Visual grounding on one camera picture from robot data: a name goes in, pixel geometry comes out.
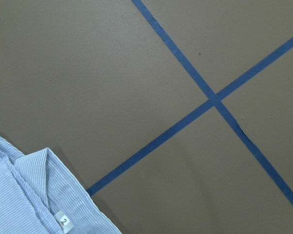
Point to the light blue striped shirt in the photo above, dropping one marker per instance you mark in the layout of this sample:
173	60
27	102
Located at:
39	195

